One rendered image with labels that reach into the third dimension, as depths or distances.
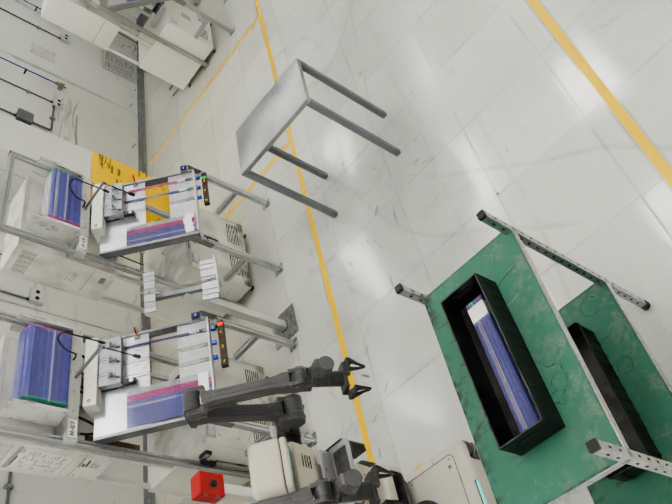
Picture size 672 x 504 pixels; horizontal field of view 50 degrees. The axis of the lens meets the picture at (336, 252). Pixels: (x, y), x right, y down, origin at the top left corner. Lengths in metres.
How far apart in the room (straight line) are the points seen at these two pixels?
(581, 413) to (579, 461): 0.13
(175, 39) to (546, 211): 5.43
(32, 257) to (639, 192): 3.83
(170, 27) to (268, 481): 6.33
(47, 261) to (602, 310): 3.71
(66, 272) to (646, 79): 3.88
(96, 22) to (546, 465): 6.90
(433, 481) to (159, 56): 6.10
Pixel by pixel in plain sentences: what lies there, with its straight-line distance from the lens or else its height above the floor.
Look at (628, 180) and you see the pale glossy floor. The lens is 3.60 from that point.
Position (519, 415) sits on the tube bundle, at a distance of 2.29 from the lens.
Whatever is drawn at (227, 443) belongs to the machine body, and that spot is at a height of 0.44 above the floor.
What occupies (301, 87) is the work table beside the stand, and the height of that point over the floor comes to 0.80.
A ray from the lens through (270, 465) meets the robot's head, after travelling 2.56.
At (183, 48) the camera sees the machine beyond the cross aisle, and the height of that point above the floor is 0.33.
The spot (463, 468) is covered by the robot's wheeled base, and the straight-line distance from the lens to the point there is 3.35.
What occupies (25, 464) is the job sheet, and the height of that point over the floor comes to 1.45.
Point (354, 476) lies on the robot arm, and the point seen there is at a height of 1.31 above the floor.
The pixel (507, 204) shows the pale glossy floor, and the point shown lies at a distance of 3.97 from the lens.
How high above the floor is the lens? 2.80
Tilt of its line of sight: 35 degrees down
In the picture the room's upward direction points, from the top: 67 degrees counter-clockwise
